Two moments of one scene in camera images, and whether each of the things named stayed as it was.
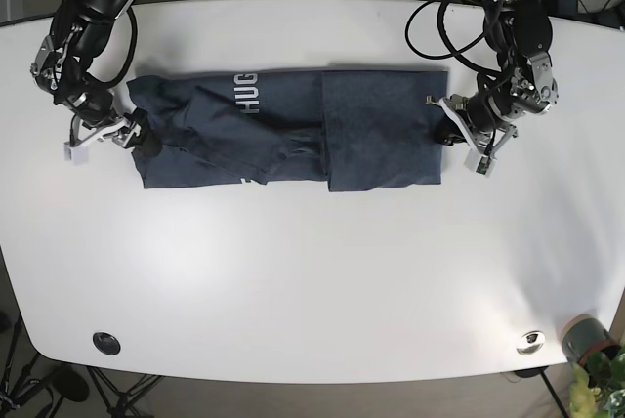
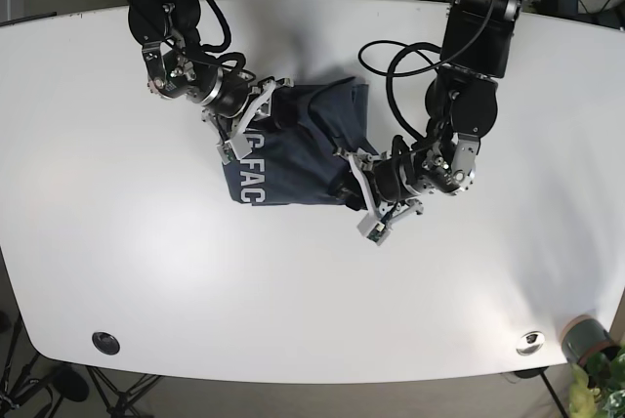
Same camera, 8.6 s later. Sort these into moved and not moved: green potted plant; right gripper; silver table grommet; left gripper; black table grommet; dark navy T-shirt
Moved: left gripper; right gripper; dark navy T-shirt
Not moved: black table grommet; green potted plant; silver table grommet
